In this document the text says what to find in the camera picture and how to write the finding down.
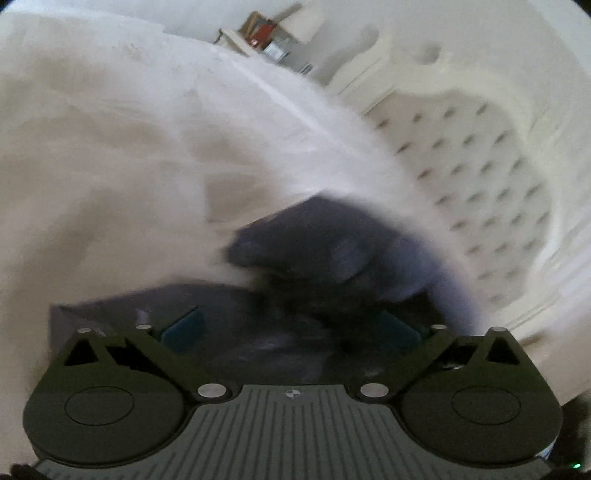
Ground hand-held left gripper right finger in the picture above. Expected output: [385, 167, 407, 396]
[355, 311, 539, 402]

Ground red picture frame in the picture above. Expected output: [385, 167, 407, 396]
[238, 11, 279, 49]

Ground white tufted headboard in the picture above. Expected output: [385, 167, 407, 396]
[318, 25, 591, 352]

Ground white table lamp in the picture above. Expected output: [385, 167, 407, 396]
[277, 4, 326, 45]

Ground purple patterned hooded jacket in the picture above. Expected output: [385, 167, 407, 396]
[48, 196, 481, 386]

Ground white nightstand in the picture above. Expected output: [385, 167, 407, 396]
[213, 28, 324, 79]

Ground small white clock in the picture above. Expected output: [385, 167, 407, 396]
[263, 39, 293, 63]

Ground white bedspread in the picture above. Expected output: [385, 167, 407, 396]
[0, 9, 591, 462]

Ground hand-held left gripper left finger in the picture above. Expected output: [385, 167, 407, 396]
[44, 306, 241, 403]

